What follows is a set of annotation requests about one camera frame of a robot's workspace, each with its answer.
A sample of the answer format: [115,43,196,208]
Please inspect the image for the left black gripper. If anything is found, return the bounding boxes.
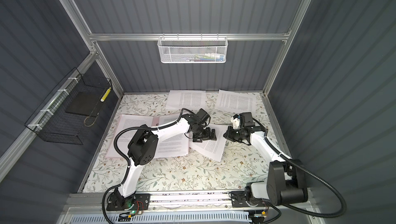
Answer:
[193,124,217,141]

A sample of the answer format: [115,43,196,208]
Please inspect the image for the printed sheet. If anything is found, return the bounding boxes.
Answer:
[152,114,189,159]
[166,91,207,111]
[189,125,228,162]
[106,114,155,158]
[215,90,256,114]

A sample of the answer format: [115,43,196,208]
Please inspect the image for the pink paper folder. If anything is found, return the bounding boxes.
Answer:
[114,114,189,159]

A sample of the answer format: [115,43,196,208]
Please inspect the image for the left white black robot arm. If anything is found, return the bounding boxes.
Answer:
[110,108,217,210]

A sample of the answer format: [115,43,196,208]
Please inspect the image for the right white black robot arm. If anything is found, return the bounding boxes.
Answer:
[223,112,308,206]

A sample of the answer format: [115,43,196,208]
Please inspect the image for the markers in white basket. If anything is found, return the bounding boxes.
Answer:
[179,53,226,62]

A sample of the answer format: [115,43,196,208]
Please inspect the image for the yellow marker pen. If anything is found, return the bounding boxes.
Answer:
[100,87,111,102]

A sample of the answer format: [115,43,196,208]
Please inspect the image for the black flat pad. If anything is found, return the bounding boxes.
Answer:
[66,92,104,117]

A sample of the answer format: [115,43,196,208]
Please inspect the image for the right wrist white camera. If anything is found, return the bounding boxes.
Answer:
[231,114,240,130]

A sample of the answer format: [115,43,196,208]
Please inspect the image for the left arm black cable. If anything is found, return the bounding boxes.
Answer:
[101,107,196,224]

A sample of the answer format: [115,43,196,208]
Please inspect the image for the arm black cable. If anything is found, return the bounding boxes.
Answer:
[101,107,196,224]
[252,117,348,224]

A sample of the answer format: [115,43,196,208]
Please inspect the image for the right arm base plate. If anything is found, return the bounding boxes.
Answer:
[228,191,270,208]

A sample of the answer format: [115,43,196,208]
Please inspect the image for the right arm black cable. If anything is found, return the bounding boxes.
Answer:
[252,117,348,224]

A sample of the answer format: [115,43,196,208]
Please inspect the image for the white wire mesh basket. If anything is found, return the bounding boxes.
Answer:
[157,38,229,64]

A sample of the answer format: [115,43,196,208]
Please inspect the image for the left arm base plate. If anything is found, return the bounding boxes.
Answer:
[105,193,151,211]

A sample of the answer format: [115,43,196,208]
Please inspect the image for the aluminium front rail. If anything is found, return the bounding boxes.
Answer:
[61,188,313,215]

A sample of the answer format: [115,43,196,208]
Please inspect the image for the black wire basket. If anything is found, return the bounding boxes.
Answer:
[25,70,112,145]

